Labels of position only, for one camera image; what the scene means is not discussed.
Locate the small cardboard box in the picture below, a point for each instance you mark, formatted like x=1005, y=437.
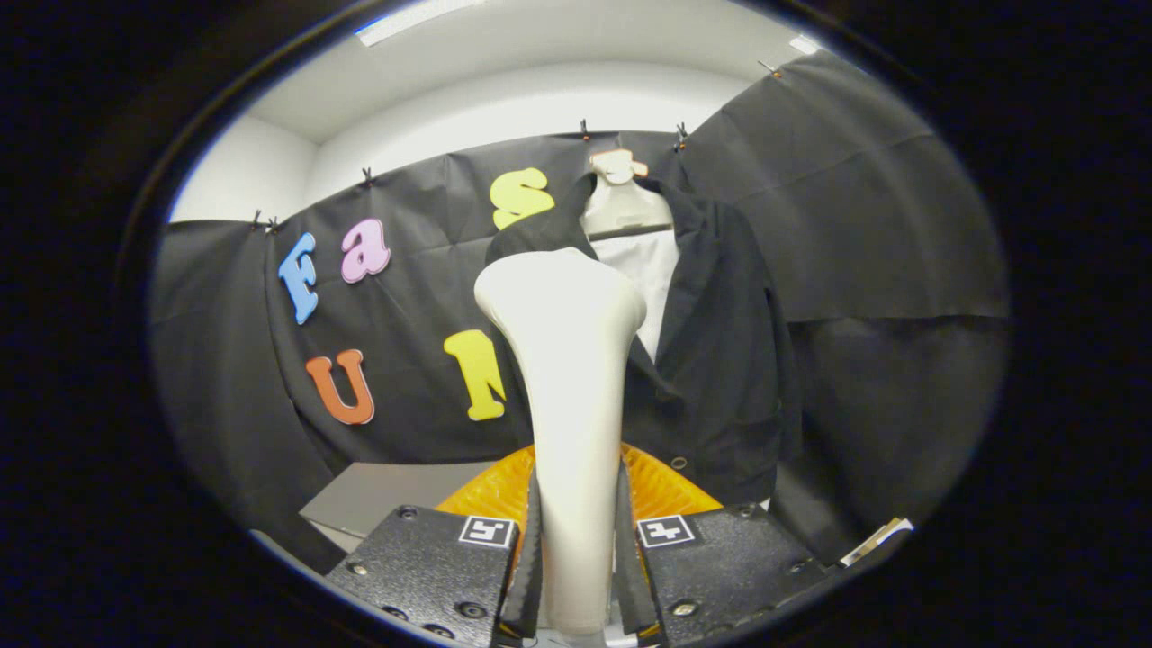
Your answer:
x=877, y=538

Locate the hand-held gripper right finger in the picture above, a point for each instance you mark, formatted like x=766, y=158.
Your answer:
x=630, y=585

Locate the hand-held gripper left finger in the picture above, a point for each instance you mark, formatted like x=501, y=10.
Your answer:
x=531, y=585

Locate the grey cabinet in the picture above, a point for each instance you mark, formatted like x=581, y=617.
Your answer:
x=387, y=495

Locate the black suit jacket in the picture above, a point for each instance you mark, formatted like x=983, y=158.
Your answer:
x=720, y=360

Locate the ceiling light panel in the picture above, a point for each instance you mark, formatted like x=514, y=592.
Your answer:
x=414, y=20

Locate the white mannequin torso on stand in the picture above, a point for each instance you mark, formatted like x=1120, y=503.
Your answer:
x=643, y=270

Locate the black backdrop cloth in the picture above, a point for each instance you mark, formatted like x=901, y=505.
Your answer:
x=855, y=225

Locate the white garment steamer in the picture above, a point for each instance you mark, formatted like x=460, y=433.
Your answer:
x=571, y=405

